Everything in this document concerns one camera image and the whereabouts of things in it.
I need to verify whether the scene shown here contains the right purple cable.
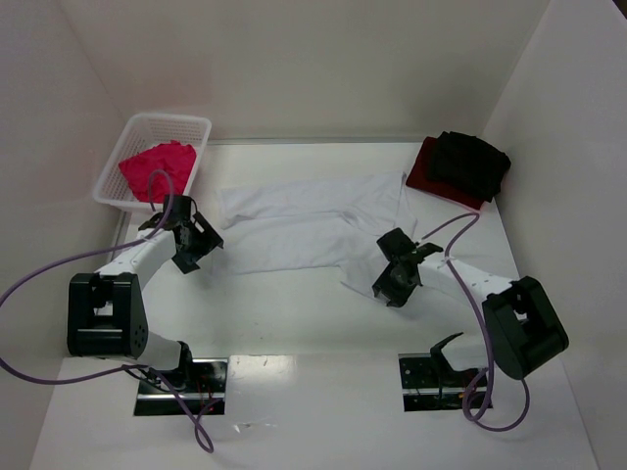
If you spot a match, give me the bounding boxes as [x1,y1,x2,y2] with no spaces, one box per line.
[418,212,529,433]

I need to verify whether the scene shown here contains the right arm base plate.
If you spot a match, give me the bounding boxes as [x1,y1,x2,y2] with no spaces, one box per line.
[399,353,478,412]

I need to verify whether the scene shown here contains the white t shirt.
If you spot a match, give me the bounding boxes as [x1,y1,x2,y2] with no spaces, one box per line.
[212,171,417,296]

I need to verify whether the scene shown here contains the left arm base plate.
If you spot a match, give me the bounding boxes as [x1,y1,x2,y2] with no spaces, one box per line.
[133,358,228,417]

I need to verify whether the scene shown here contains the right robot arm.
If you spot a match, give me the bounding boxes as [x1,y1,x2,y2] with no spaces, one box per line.
[372,228,569,380]

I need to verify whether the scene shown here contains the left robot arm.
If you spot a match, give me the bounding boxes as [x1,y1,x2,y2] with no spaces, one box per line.
[67,195,223,389]

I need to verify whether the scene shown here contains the black folded t shirt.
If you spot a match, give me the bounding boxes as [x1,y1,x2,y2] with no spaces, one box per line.
[426,131,511,202]

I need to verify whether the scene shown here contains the white plastic basket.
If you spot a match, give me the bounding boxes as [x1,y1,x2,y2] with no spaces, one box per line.
[92,113,212,212]

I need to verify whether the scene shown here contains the dark red folded t shirt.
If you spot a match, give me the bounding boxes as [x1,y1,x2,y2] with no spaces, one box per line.
[406,137,485,211]

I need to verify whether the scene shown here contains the pink t shirt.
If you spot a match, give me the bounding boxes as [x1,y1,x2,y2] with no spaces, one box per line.
[118,140,197,203]

